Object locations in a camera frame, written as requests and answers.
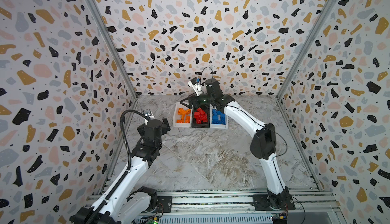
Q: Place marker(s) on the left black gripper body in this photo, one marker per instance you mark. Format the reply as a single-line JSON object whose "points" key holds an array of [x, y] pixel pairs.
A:
{"points": [[165, 128]]}

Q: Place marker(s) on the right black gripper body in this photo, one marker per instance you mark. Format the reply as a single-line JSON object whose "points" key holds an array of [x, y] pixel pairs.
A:
{"points": [[195, 101]]}

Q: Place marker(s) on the red lego brick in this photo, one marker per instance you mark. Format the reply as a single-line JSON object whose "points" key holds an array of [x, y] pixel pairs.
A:
{"points": [[198, 120], [204, 118], [201, 111]]}

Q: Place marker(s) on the orange long lego brick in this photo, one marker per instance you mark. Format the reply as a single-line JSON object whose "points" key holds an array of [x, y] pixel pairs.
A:
{"points": [[187, 120]]}

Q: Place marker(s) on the blue lego brick pair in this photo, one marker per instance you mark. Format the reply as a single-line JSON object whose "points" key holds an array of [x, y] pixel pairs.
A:
{"points": [[220, 114]]}

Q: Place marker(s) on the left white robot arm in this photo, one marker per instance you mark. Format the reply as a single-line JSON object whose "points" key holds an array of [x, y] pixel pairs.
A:
{"points": [[128, 175]]}

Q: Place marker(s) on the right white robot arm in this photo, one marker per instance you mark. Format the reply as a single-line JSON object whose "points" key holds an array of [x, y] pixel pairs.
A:
{"points": [[263, 145]]}

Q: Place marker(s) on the black middle bin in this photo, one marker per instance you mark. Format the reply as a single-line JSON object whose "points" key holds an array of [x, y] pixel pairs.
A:
{"points": [[196, 114]]}

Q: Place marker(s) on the left white bin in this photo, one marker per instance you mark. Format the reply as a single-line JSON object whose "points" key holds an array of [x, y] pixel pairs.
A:
{"points": [[176, 116]]}

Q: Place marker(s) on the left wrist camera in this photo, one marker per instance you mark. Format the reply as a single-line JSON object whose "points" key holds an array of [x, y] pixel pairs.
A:
{"points": [[148, 114]]}

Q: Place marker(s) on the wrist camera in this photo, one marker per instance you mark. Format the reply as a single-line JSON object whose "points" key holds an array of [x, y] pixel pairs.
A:
{"points": [[148, 114], [195, 84]]}

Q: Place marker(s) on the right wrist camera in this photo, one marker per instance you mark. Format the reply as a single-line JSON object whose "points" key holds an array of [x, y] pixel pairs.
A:
{"points": [[195, 84]]}

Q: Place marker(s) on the left corner aluminium post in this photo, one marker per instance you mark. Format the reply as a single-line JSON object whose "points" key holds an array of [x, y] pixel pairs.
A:
{"points": [[111, 46]]}

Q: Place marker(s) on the corner aluminium post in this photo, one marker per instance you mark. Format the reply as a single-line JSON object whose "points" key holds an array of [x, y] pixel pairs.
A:
{"points": [[306, 46], [111, 46]]}

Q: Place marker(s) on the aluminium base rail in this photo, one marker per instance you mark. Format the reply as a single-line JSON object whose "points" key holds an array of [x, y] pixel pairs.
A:
{"points": [[215, 207]]}

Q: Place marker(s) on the right corner aluminium post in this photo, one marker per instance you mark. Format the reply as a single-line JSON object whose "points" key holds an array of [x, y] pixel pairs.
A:
{"points": [[306, 46]]}

